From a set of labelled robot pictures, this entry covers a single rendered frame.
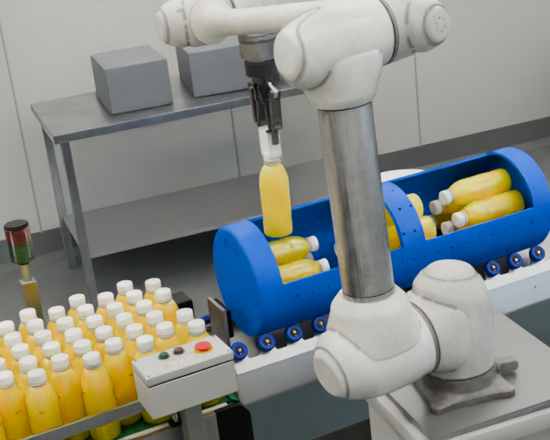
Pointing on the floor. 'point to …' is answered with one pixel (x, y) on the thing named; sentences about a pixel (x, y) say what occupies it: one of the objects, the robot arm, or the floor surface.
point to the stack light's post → (30, 292)
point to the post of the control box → (193, 423)
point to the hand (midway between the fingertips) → (270, 142)
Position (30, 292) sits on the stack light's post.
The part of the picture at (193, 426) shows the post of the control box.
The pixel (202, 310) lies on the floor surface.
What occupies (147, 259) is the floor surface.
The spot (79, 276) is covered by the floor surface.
